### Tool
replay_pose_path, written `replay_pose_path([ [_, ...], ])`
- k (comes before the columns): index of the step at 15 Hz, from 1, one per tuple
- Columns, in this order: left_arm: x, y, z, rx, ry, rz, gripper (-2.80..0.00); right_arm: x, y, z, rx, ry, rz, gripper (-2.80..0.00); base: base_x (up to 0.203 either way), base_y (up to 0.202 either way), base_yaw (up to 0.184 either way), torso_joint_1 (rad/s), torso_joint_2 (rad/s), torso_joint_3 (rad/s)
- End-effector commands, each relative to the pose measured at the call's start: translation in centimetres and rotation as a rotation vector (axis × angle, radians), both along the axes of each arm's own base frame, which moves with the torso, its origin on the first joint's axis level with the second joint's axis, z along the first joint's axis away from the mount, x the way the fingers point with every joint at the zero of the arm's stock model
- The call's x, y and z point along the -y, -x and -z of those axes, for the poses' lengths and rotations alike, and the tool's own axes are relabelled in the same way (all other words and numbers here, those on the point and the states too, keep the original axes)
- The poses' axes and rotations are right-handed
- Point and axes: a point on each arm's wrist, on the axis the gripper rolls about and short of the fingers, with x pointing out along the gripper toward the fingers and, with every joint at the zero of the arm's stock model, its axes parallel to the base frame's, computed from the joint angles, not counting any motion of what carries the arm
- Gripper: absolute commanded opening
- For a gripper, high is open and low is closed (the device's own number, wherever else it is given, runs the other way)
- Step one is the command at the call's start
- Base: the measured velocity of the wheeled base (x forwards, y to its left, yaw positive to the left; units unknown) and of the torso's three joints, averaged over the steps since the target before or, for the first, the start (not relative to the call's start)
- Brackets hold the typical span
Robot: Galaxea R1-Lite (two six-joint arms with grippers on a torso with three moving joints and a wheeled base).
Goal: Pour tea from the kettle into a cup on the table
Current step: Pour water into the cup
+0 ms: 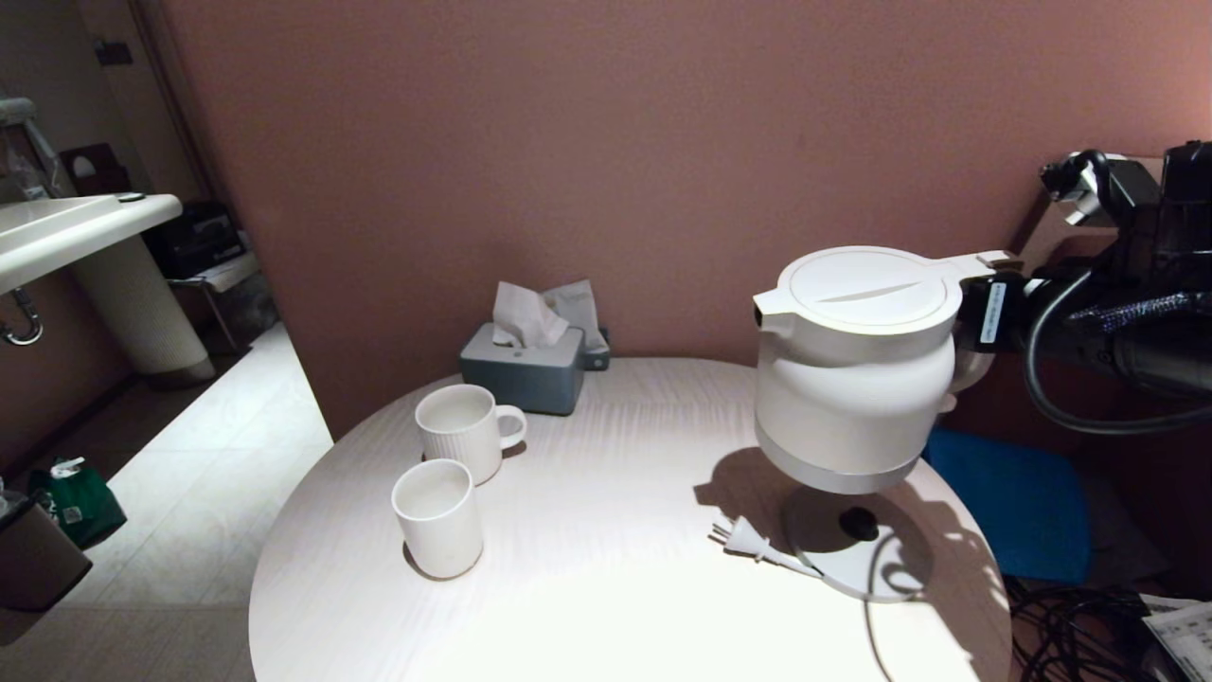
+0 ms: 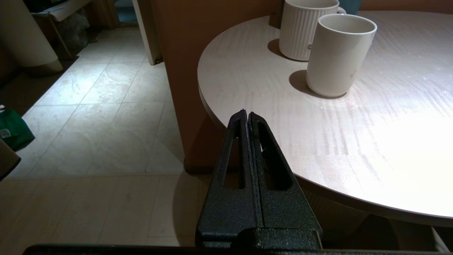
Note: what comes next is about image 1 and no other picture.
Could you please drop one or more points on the chrome drain pipe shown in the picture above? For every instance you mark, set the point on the chrome drain pipe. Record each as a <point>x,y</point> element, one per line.
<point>34,328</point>

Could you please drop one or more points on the printed paper sheet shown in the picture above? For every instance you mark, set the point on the printed paper sheet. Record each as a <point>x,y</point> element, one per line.
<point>1184,635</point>

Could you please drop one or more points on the metal-legged stool shelf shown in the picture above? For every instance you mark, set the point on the metal-legged stool shelf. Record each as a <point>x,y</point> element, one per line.
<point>227,273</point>

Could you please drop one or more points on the grey-blue tissue box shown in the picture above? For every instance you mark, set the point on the grey-blue tissue box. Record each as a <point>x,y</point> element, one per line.
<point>521,379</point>

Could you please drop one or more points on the dark wall sign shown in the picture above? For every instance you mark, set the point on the dark wall sign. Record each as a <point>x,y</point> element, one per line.
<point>114,53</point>

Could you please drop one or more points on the beige rounded board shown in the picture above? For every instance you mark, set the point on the beige rounded board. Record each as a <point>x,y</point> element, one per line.
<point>1046,248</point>

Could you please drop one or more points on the green bag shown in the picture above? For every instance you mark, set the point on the green bag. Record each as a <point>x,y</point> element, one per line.
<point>85,511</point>

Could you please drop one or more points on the white electric kettle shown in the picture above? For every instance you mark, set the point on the white electric kettle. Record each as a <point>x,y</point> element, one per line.
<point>852,398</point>

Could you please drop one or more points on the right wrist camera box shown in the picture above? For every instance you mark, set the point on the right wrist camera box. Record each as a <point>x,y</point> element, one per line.
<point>1098,189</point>

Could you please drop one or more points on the smooth white cup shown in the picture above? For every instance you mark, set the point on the smooth white cup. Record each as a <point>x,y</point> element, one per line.
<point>440,530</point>

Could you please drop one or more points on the round white kettle base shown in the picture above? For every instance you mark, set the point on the round white kettle base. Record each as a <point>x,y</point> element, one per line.
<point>852,564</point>

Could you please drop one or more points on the brown waste bin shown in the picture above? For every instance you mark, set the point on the brown waste bin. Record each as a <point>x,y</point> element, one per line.
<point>33,564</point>

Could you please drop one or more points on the brown wooden holder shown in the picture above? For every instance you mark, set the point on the brown wooden holder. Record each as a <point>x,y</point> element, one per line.
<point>104,178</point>

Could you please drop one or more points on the grey plastic bag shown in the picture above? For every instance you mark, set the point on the grey plastic bag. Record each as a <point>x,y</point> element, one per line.
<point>251,308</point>

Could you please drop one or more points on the beige sink pedestal column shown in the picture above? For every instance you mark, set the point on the beige sink pedestal column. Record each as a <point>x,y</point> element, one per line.
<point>142,313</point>

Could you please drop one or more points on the white sink basin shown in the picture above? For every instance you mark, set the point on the white sink basin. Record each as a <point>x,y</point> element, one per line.
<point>57,237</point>

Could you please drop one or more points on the small grey holder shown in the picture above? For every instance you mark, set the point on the small grey holder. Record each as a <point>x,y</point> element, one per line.
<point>597,360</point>

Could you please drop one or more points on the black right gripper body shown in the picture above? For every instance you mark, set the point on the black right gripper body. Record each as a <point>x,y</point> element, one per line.
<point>1188,208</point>

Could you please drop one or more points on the black box device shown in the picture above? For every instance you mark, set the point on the black box device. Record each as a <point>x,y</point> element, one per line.
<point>194,242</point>

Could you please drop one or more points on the white paper packet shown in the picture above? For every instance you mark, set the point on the white paper packet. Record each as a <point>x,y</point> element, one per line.
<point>579,308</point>

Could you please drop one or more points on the white tissue sheet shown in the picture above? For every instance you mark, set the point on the white tissue sheet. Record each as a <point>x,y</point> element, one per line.
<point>521,317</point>

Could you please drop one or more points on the right gripper white-labelled finger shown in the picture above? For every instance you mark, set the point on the right gripper white-labelled finger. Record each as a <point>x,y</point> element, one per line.
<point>989,313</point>

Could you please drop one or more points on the grey faucet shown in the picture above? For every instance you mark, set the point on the grey faucet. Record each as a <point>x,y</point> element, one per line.
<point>14,110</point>

